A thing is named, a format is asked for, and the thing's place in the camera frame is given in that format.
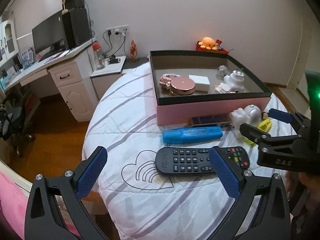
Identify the white pink brick model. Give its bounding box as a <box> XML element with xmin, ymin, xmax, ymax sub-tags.
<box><xmin>215</xmin><ymin>82</ymin><xmax>232</xmax><ymax>94</ymax></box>

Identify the red storage crate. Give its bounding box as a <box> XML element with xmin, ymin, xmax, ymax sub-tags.
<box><xmin>196</xmin><ymin>43</ymin><xmax>229</xmax><ymax>54</ymax></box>

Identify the white quilted striped tablecloth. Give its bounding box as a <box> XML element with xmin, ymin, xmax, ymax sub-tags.
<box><xmin>81</xmin><ymin>62</ymin><xmax>298</xmax><ymax>240</ymax></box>

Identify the black computer tower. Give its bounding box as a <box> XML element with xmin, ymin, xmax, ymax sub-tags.
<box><xmin>62</xmin><ymin>8</ymin><xmax>91</xmax><ymax>49</ymax></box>

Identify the yellow highlighter marker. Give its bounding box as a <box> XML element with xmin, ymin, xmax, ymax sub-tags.
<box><xmin>246</xmin><ymin>119</ymin><xmax>272</xmax><ymax>145</ymax></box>

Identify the blue highlighter marker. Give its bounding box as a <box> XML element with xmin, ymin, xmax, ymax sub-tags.
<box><xmin>162</xmin><ymin>126</ymin><xmax>223</xmax><ymax>144</ymax></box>

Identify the white desk with drawers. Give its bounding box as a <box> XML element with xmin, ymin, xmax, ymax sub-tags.
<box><xmin>4</xmin><ymin>38</ymin><xmax>99</xmax><ymax>122</ymax></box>

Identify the black office chair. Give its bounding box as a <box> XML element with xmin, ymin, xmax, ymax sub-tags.
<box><xmin>1</xmin><ymin>96</ymin><xmax>36</xmax><ymax>158</ymax></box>

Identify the pink brick donut model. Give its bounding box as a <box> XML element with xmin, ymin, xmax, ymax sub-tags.
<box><xmin>159</xmin><ymin>74</ymin><xmax>180</xmax><ymax>90</ymax></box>

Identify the dark low shelf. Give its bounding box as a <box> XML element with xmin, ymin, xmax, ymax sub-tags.
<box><xmin>121</xmin><ymin>58</ymin><xmax>149</xmax><ymax>75</ymax></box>

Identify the white silver toy camera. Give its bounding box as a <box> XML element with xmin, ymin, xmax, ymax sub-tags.
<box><xmin>229</xmin><ymin>105</ymin><xmax>262</xmax><ymax>139</ymax></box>

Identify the dark blue small box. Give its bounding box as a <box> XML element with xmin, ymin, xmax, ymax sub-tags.
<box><xmin>189</xmin><ymin>114</ymin><xmax>231</xmax><ymax>128</ymax></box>

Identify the pink box with black rim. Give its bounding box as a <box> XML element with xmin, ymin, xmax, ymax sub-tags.
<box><xmin>150</xmin><ymin>50</ymin><xmax>271</xmax><ymax>126</ymax></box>

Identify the white low cabinet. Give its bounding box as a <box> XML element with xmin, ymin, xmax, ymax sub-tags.
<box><xmin>91</xmin><ymin>56</ymin><xmax>126</xmax><ymax>100</ymax></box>

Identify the orange figurine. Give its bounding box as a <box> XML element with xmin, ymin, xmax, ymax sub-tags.
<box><xmin>130</xmin><ymin>40</ymin><xmax>138</xmax><ymax>62</ymax></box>

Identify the black tv remote control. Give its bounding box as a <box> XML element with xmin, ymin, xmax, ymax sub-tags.
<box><xmin>155</xmin><ymin>146</ymin><xmax>250</xmax><ymax>176</ymax></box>

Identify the bottle with red cap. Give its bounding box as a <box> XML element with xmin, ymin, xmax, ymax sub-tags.
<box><xmin>92</xmin><ymin>42</ymin><xmax>105</xmax><ymax>70</ymax></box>

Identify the black small webcam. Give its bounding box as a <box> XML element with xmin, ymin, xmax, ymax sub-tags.
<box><xmin>107</xmin><ymin>55</ymin><xmax>121</xmax><ymax>64</ymax></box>

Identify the white wall power outlet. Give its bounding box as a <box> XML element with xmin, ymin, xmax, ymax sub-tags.
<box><xmin>105</xmin><ymin>25</ymin><xmax>129</xmax><ymax>36</ymax></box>

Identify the black computer monitor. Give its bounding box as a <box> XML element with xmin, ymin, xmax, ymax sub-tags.
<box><xmin>32</xmin><ymin>11</ymin><xmax>65</xmax><ymax>54</ymax></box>

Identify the orange octopus plush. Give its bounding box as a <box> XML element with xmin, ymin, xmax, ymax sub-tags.
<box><xmin>198</xmin><ymin>37</ymin><xmax>217</xmax><ymax>50</ymax></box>

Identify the white glass door cabinet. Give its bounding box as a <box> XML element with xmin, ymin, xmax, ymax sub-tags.
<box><xmin>0</xmin><ymin>19</ymin><xmax>18</xmax><ymax>66</ymax></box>

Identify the clear glass bottle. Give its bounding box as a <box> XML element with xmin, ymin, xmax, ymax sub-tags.
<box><xmin>216</xmin><ymin>65</ymin><xmax>229</xmax><ymax>80</ymax></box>

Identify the white rectangular box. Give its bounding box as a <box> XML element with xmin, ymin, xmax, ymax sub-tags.
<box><xmin>189</xmin><ymin>75</ymin><xmax>210</xmax><ymax>93</ymax></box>

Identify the rose gold round compact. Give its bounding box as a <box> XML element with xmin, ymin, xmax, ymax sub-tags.
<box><xmin>170</xmin><ymin>76</ymin><xmax>195</xmax><ymax>95</ymax></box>

